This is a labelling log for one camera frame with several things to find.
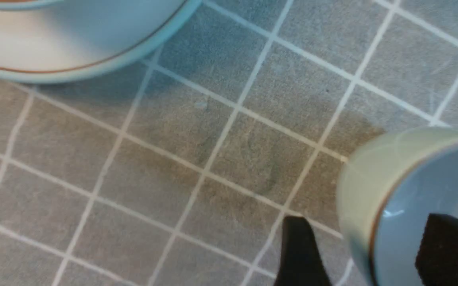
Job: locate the pale green cup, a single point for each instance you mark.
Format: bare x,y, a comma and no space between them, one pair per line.
385,193

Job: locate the pale green shallow bowl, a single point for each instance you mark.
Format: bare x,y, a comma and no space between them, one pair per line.
17,5

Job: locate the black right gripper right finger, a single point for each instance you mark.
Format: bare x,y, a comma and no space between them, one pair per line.
437,257

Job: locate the pale green large plate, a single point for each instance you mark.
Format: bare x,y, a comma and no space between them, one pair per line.
81,39

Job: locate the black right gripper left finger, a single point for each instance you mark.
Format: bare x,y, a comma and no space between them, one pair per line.
300,260

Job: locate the grey checked tablecloth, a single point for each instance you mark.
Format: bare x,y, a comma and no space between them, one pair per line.
176,170

